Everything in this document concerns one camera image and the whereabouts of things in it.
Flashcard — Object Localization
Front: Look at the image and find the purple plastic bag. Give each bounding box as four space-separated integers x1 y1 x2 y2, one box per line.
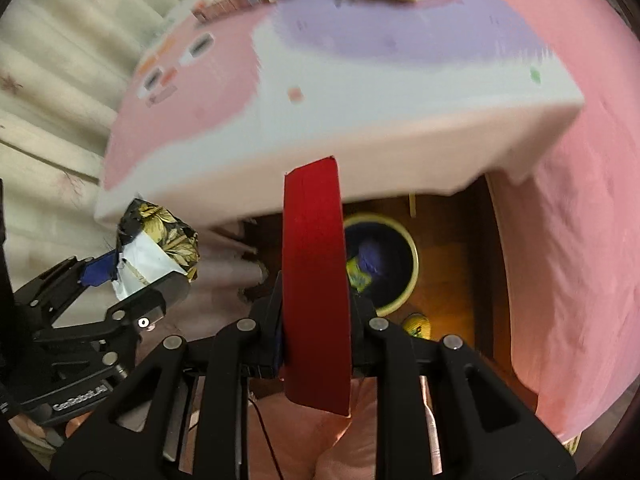
357 240 387 278

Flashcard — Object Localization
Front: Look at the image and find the cream curtain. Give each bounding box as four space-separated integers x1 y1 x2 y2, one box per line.
1 0 181 287

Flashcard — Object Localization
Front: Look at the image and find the yellow snack wrapper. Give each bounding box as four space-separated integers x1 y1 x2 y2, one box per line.
346 257 373 294

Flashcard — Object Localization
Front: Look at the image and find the black gold paper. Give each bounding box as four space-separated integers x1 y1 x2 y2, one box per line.
112 198 200 300

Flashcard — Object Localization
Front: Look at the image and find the red paper sheet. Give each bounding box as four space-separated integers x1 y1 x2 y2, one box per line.
282 157 352 417

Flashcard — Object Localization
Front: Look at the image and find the right yellow slipper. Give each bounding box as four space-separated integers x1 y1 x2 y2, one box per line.
401 312 432 340

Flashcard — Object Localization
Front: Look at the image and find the round trash bin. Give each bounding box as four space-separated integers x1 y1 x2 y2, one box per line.
344 212 420 316

